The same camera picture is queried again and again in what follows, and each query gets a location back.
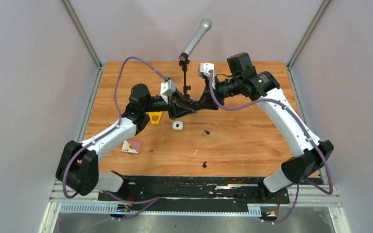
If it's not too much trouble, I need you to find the white earbud charging case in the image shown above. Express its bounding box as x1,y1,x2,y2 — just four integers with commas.
172,121,184,131

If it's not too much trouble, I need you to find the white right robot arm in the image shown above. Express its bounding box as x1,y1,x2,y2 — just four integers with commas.
198,52,334,203

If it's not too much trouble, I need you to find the yellow triangular plastic piece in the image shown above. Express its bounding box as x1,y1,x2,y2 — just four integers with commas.
148,112,163,126

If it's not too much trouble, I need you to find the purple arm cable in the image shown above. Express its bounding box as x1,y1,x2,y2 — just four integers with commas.
207,70,334,225
62,56,171,222

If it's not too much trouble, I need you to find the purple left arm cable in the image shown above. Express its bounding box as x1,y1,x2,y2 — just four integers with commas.
62,56,171,222

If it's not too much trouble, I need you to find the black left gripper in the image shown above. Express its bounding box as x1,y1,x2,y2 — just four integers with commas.
143,87,198,120

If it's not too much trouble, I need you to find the black tripod mic stand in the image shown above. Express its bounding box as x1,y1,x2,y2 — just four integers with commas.
179,60,191,99

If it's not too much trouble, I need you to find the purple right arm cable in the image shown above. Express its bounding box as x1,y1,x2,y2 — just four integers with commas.
207,70,334,225

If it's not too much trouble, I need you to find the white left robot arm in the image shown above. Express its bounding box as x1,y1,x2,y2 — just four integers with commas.
56,83,198,200

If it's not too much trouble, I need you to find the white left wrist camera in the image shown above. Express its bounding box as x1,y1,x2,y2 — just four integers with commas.
160,79,176,104

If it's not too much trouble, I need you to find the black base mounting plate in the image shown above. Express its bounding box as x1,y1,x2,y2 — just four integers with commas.
98,175,290,213

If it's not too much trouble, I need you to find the silver microphone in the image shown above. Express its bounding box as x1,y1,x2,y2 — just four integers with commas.
179,18,213,62

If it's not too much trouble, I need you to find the small pink card packet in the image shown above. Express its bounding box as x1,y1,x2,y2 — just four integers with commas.
121,140,143,154

